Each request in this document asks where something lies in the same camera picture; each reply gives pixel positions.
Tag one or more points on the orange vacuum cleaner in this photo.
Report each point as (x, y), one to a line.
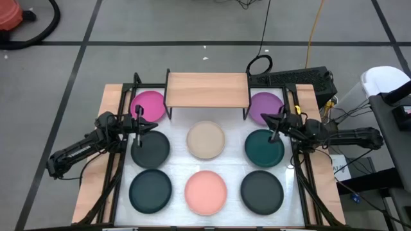
(9, 14)

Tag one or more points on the black device with screen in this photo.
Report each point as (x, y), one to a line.
(403, 116)

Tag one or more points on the green plate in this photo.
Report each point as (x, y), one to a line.
(263, 154)

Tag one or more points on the white chair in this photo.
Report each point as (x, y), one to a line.
(382, 80)

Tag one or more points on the dark teal plate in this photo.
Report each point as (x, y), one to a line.
(150, 191)

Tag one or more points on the black aluminium table frame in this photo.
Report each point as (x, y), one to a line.
(290, 88)

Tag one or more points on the white paper label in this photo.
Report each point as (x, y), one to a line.
(341, 167)

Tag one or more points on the grey desk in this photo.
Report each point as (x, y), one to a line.
(398, 150)

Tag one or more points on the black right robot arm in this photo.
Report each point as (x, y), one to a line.
(353, 136)

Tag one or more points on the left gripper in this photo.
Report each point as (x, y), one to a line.
(133, 123)

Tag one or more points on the dark grey plate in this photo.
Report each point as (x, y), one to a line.
(154, 154)
(262, 192)

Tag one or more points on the salmon plate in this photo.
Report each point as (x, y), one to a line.
(205, 192)

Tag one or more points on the blue connector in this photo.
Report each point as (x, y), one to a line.
(354, 198)

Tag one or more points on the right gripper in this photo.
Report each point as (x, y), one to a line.
(287, 122)

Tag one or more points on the wooden shelf with black legs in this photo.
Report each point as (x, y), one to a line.
(207, 90)

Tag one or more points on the pink plate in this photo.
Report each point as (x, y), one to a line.
(147, 102)

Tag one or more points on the purple plate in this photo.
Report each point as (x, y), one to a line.
(265, 106)

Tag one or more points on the beige plate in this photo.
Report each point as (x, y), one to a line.
(205, 140)

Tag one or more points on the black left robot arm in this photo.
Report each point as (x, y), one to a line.
(77, 150)

